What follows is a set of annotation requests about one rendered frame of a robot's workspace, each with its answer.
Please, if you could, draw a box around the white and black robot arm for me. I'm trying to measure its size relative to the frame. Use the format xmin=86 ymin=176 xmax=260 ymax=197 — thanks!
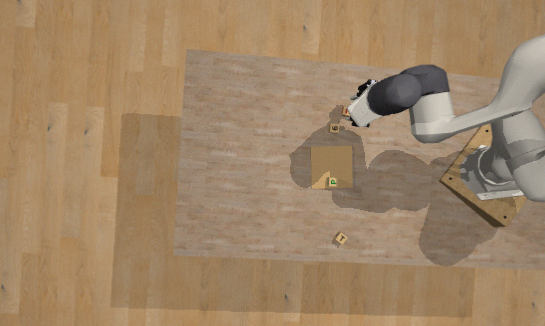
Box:
xmin=346 ymin=34 xmax=545 ymax=202

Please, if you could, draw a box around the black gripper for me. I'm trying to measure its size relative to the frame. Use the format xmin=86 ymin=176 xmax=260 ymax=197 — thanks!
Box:
xmin=346 ymin=79 xmax=377 ymax=128

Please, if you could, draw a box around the tan flat mat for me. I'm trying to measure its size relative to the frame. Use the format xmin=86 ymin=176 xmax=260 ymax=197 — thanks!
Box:
xmin=311 ymin=146 xmax=353 ymax=189

